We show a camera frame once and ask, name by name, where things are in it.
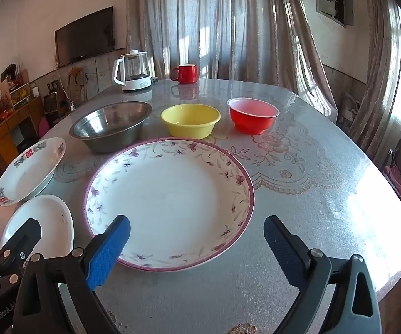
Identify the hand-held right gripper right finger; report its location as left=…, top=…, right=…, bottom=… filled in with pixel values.
left=263, top=215, right=383, bottom=334

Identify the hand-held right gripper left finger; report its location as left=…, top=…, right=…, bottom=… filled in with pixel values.
left=13, top=215, right=132, bottom=334

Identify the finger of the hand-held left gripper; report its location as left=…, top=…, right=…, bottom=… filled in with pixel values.
left=0, top=218, right=42, bottom=283

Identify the plain white plate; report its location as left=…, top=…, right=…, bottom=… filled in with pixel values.
left=0, top=194, right=75, bottom=261

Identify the plate with colourful flowers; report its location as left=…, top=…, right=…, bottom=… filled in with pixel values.
left=0, top=137, right=67, bottom=207

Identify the large plate purple floral rim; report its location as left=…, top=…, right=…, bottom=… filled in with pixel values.
left=83, top=138, right=256, bottom=272

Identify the red bowl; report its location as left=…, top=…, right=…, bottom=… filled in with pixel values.
left=227, top=97, right=280, bottom=136

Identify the steel bowl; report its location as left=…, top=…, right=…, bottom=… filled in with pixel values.
left=69, top=101, right=152, bottom=154

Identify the yellow bowl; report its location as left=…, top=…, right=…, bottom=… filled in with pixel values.
left=161, top=104, right=221, bottom=139

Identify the lace patterned tablecloth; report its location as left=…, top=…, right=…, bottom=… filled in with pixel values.
left=53, top=109, right=328, bottom=195

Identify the wooden desk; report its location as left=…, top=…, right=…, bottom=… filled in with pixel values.
left=0, top=95, right=44, bottom=162

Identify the black speaker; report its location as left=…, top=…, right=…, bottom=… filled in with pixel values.
left=43, top=90, right=63, bottom=119

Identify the shelf with decorations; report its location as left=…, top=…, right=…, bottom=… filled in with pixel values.
left=0, top=63, right=41, bottom=110

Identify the pile of cloth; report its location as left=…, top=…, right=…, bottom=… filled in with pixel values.
left=338, top=92, right=362, bottom=126

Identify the wooden chair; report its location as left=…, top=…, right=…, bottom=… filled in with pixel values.
left=68, top=68, right=88, bottom=107

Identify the white glass kettle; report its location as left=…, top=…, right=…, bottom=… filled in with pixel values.
left=113, top=50, right=153, bottom=93

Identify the grey window curtain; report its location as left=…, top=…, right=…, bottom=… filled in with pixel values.
left=126, top=0, right=338, bottom=122
left=346, top=0, right=401, bottom=150

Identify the red mug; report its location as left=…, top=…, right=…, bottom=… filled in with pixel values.
left=170, top=64, right=200, bottom=84

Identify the black television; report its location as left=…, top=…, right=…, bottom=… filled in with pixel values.
left=55, top=6, right=115, bottom=67

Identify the wall electrical panel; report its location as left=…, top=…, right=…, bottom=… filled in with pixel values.
left=315, top=0, right=355, bottom=28

